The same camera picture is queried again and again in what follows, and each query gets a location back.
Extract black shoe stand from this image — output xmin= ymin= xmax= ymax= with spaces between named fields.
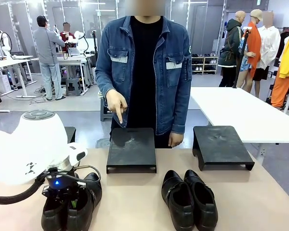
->
xmin=106 ymin=127 xmax=158 ymax=174
xmin=192 ymin=125 xmax=255 ymax=172
xmin=64 ymin=126 xmax=77 ymax=144

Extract mannequin in dark green coat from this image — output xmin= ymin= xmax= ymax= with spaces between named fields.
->
xmin=217 ymin=10 xmax=247 ymax=88

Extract dark grey step stool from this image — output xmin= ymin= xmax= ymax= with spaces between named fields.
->
xmin=100 ymin=97 xmax=114 ymax=122

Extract person's left hand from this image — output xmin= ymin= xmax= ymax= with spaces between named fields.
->
xmin=168 ymin=131 xmax=185 ymax=148

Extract wooden shoe rack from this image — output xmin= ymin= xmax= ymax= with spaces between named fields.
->
xmin=191 ymin=55 xmax=219 ymax=76

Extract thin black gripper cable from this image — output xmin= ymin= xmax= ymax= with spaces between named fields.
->
xmin=73 ymin=164 xmax=102 ymax=181

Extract grey plastic stool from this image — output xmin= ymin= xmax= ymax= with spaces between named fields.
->
xmin=65 ymin=77 xmax=83 ymax=97

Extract person in red top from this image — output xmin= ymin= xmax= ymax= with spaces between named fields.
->
xmin=59 ymin=22 xmax=77 ymax=53

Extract person's right hand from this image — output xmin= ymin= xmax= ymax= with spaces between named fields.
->
xmin=105 ymin=89 xmax=129 ymax=125

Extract white robot with black cable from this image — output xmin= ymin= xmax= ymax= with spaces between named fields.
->
xmin=0 ymin=29 xmax=13 ymax=60

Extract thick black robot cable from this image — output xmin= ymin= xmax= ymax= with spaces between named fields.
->
xmin=0 ymin=172 xmax=50 ymax=205

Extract black pole stand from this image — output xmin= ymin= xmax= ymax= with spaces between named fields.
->
xmin=91 ymin=29 xmax=98 ymax=68

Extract person in denim jacket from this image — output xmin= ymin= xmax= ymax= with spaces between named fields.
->
xmin=95 ymin=15 xmax=193 ymax=149

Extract person's left forearm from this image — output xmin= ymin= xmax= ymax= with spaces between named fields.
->
xmin=170 ymin=79 xmax=193 ymax=135

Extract man in grey jacket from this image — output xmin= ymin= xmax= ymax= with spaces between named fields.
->
xmin=33 ymin=15 xmax=67 ymax=102

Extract white standing desk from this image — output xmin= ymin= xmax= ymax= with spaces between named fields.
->
xmin=0 ymin=54 xmax=37 ymax=99

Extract mannequin in yellow and orange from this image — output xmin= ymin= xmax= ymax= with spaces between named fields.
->
xmin=270 ymin=28 xmax=289 ymax=109

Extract mannequin in orange with cap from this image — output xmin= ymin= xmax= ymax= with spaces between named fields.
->
xmin=236 ymin=9 xmax=263 ymax=94

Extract person's right forearm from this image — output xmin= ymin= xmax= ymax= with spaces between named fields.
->
xmin=95 ymin=55 xmax=118 ymax=97

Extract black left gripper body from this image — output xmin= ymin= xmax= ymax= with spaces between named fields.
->
xmin=41 ymin=168 xmax=87 ymax=202

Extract black floor cables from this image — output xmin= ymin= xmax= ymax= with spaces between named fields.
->
xmin=28 ymin=84 xmax=50 ymax=104

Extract white workbench desk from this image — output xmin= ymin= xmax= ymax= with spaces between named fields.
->
xmin=30 ymin=53 xmax=96 ymax=94

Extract large white table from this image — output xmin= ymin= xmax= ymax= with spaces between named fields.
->
xmin=190 ymin=86 xmax=289 ymax=145

